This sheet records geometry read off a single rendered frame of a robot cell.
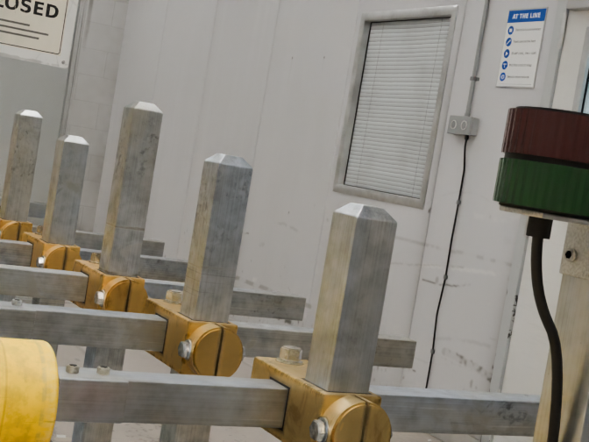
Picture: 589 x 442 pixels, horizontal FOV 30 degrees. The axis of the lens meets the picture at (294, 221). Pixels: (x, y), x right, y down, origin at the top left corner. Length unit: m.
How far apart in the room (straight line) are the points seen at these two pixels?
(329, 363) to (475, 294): 4.17
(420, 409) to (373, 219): 0.18
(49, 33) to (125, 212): 1.84
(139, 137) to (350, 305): 0.51
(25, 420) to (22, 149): 1.02
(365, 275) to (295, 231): 5.61
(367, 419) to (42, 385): 0.22
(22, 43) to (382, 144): 3.09
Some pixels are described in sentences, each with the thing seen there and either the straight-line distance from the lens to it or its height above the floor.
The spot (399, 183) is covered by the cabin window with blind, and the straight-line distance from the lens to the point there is 5.61.
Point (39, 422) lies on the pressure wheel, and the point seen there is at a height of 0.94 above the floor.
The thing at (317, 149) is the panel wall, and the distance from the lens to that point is 6.30.
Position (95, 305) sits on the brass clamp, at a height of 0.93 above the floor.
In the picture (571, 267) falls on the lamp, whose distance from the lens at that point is 0.60.
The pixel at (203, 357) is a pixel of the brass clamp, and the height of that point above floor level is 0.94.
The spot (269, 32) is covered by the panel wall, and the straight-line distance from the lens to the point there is 7.13.
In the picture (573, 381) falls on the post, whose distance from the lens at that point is 0.59.
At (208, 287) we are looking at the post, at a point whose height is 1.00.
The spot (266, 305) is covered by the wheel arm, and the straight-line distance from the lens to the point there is 1.37.
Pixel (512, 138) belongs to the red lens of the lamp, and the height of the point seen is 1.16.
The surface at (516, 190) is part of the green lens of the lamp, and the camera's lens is 0.55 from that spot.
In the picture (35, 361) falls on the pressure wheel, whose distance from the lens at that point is 0.74.
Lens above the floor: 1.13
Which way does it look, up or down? 3 degrees down
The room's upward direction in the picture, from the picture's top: 9 degrees clockwise
